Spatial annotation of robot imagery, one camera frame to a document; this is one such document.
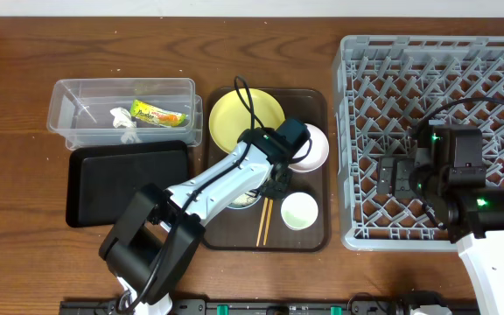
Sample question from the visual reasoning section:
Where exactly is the cooked rice pile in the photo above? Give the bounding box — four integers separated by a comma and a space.
228, 192, 258, 208

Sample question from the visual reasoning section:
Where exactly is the white paper cup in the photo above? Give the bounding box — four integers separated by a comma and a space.
281, 192, 319, 231

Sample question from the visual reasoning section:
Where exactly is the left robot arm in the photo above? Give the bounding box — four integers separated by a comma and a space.
99, 118, 310, 314

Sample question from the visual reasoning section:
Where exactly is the upper clear plastic bin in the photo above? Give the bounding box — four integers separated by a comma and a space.
47, 78, 200, 136

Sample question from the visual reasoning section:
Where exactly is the right wooden chopstick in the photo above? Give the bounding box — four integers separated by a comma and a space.
262, 198, 274, 245

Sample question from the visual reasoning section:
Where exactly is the yellow round plate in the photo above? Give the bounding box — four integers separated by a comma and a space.
209, 88, 285, 153

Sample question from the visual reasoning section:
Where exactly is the wooden chopstick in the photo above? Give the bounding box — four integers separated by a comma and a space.
255, 197, 269, 247
262, 198, 274, 245

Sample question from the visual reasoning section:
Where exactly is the pink round bowl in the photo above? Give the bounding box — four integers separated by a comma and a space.
289, 123, 329, 173

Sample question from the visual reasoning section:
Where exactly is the white tissue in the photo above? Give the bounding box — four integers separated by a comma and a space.
110, 108, 142, 144

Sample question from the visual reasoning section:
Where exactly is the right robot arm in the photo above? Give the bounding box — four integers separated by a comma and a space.
377, 125, 504, 314

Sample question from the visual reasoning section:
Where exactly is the clear plastic bin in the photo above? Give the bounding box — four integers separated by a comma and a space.
47, 78, 200, 136
60, 95, 203, 151

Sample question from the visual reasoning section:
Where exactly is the dark brown serving tray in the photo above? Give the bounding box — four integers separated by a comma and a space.
203, 87, 331, 252

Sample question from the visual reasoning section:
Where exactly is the green snack wrapper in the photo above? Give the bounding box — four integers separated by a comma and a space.
129, 100, 186, 128

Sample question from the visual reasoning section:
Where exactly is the lower clear plastic bin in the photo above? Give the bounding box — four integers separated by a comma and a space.
60, 95, 203, 151

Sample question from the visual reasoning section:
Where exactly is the light blue bowl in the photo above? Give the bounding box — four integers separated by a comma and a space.
227, 191, 260, 210

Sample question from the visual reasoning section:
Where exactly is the black rectangular tray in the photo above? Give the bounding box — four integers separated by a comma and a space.
66, 141, 189, 228

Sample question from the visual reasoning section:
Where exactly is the left wooden chopstick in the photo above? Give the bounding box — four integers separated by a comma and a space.
255, 197, 269, 247

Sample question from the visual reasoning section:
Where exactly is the grey plastic dishwasher rack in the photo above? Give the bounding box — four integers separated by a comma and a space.
332, 35, 504, 252

